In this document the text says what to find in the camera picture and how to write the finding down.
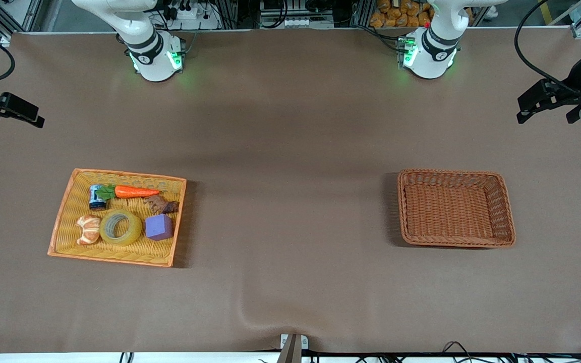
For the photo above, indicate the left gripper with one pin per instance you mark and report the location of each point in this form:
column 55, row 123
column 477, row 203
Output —
column 572, row 91

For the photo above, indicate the yellow tape roll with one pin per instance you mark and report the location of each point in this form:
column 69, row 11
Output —
column 106, row 233

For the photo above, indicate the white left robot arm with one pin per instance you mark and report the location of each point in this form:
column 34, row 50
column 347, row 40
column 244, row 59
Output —
column 429, row 58

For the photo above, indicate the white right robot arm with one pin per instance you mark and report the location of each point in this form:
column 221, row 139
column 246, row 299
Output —
column 152, row 60

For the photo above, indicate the small blue can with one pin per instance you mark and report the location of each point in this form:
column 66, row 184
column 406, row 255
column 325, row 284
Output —
column 97, row 201

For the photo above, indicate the brown wicker basket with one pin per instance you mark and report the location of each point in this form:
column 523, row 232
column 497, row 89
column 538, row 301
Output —
column 452, row 212

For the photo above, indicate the toy croissant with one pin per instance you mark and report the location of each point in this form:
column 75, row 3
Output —
column 89, row 229

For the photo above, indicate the orange toy carrot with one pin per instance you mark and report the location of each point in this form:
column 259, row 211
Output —
column 136, row 191

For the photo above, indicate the bag of orange snacks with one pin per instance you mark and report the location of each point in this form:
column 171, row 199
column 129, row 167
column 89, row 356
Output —
column 396, row 12

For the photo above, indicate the yellow wicker tray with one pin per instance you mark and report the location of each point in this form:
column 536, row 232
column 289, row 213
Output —
column 119, row 252

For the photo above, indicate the brown toy piece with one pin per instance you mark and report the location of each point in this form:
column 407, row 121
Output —
column 162, row 204

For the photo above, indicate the purple foam cube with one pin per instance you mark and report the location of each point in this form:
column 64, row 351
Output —
column 158, row 228

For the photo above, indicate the white power strip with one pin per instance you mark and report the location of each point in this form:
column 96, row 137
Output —
column 189, row 15

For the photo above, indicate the white connector strip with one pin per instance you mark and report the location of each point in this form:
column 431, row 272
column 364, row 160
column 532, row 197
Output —
column 299, row 22

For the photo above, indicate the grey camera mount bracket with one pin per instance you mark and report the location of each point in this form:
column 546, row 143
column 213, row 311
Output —
column 293, row 345

